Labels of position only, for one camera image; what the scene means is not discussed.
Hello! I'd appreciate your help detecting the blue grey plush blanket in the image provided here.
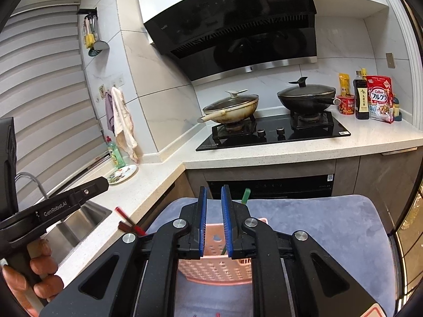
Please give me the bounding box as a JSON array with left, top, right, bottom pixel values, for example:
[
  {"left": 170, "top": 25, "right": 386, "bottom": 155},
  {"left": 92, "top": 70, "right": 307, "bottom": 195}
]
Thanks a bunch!
[{"left": 145, "top": 194, "right": 397, "bottom": 317}]

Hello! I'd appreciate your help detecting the black range hood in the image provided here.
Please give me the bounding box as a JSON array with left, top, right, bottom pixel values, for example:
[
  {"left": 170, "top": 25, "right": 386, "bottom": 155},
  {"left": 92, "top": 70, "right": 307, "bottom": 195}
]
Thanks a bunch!
[{"left": 134, "top": 0, "right": 318, "bottom": 86}]

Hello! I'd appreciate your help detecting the white window blind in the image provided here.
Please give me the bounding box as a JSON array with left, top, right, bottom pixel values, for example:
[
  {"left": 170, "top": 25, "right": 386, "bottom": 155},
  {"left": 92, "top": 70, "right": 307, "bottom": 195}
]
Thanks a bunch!
[{"left": 0, "top": 0, "right": 109, "bottom": 202}]

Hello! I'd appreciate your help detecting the red instant noodle cup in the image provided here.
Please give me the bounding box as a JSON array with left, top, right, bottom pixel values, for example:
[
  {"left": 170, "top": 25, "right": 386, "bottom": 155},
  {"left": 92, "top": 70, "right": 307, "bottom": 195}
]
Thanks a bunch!
[{"left": 335, "top": 94, "right": 356, "bottom": 114}]

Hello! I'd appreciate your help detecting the patterned white plate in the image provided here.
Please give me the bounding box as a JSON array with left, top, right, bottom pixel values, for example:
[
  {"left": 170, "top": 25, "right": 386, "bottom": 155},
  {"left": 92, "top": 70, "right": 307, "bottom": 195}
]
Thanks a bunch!
[{"left": 107, "top": 164, "right": 138, "bottom": 185}]

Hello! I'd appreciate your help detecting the black gas stove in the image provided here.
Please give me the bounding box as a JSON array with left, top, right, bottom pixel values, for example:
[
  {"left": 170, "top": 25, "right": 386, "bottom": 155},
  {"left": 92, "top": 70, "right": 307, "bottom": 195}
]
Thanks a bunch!
[{"left": 196, "top": 110, "right": 351, "bottom": 152}]

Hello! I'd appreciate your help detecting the black wok with lid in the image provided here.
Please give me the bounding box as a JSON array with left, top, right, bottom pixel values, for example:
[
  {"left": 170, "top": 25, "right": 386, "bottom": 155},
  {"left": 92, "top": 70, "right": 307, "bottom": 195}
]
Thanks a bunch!
[{"left": 277, "top": 77, "right": 342, "bottom": 111}]

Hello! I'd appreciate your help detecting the white speckled kitchen counter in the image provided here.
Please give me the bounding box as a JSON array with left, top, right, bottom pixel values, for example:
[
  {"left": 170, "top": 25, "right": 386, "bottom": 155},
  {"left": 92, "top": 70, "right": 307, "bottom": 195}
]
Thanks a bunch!
[{"left": 43, "top": 112, "right": 417, "bottom": 288}]

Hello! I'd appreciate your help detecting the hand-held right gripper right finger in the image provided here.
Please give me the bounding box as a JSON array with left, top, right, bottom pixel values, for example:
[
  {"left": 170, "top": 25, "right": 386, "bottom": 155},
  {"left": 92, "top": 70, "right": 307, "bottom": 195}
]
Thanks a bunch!
[{"left": 221, "top": 185, "right": 387, "bottom": 317}]

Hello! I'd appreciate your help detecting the white hanging towel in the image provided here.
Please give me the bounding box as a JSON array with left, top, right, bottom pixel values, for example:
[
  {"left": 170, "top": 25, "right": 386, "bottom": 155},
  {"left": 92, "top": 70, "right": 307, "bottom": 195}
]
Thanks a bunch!
[{"left": 111, "top": 87, "right": 139, "bottom": 163}]

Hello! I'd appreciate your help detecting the wall rack with hanging tools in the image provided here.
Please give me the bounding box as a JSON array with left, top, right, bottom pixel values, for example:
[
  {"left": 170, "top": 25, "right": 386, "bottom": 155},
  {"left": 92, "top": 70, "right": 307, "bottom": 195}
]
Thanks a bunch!
[{"left": 77, "top": 7, "right": 109, "bottom": 57}]

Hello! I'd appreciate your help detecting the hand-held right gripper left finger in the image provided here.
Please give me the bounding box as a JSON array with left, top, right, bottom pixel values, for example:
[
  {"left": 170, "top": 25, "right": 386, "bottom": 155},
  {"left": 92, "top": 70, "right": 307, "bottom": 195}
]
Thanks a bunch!
[{"left": 40, "top": 187, "right": 209, "bottom": 317}]

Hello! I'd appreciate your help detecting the black built-in oven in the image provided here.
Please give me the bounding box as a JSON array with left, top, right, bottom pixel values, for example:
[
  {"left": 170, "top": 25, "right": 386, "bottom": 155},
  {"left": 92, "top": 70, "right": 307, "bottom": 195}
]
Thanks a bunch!
[{"left": 205, "top": 173, "right": 335, "bottom": 202}]

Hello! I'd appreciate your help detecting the red and white cereal bag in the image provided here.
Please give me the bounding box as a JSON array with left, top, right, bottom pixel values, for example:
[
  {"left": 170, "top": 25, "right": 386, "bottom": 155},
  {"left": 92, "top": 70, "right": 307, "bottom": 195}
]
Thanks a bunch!
[{"left": 366, "top": 75, "right": 394, "bottom": 124}]

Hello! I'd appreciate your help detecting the purple hanging cloth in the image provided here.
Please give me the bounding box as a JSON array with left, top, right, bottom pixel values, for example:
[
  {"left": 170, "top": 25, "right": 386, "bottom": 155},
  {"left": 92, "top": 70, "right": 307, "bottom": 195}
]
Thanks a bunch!
[{"left": 105, "top": 92, "right": 116, "bottom": 133}]

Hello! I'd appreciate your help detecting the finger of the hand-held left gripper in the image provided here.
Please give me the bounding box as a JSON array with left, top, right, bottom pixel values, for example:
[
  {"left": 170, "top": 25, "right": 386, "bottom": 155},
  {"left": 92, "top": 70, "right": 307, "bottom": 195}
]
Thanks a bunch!
[{"left": 71, "top": 176, "right": 109, "bottom": 207}]

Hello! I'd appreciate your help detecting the pink perforated utensil basket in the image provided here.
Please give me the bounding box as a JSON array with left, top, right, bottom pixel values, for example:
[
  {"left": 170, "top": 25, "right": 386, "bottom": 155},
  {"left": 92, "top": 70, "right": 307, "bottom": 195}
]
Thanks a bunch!
[{"left": 178, "top": 217, "right": 268, "bottom": 285}]

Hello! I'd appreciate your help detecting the beige wok with lid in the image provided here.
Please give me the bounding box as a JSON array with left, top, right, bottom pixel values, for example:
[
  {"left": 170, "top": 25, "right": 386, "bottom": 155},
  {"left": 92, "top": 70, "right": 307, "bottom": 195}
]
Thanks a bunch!
[{"left": 197, "top": 89, "right": 260, "bottom": 124}]

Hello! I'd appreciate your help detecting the green dish soap bottle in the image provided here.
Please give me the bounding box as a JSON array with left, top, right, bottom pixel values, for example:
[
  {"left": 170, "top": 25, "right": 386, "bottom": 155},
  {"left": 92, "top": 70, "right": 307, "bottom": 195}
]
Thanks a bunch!
[{"left": 106, "top": 136, "right": 125, "bottom": 169}]

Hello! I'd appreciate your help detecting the person's left hand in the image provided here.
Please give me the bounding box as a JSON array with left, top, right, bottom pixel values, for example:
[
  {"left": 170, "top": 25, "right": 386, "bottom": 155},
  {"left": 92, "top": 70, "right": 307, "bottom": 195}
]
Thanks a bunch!
[{"left": 2, "top": 239, "right": 64, "bottom": 317}]

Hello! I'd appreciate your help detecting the yellow snack packet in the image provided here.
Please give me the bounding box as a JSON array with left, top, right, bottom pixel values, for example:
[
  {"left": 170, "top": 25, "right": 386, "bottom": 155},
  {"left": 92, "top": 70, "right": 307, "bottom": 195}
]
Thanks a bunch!
[{"left": 338, "top": 73, "right": 351, "bottom": 96}]

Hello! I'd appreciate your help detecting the stainless steel sink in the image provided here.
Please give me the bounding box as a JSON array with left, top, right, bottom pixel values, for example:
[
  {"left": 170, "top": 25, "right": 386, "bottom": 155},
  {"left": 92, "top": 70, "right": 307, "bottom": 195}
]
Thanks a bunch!
[{"left": 41, "top": 201, "right": 113, "bottom": 266}]

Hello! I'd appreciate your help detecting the dark soy sauce bottle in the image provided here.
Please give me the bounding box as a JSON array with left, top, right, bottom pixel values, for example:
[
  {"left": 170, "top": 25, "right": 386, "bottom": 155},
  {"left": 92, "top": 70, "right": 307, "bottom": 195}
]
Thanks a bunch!
[{"left": 353, "top": 70, "right": 370, "bottom": 120}]

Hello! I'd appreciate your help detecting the bright red chopstick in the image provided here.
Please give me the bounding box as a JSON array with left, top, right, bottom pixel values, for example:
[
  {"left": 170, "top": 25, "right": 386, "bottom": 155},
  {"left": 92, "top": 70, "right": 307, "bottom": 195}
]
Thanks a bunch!
[{"left": 115, "top": 207, "right": 148, "bottom": 236}]

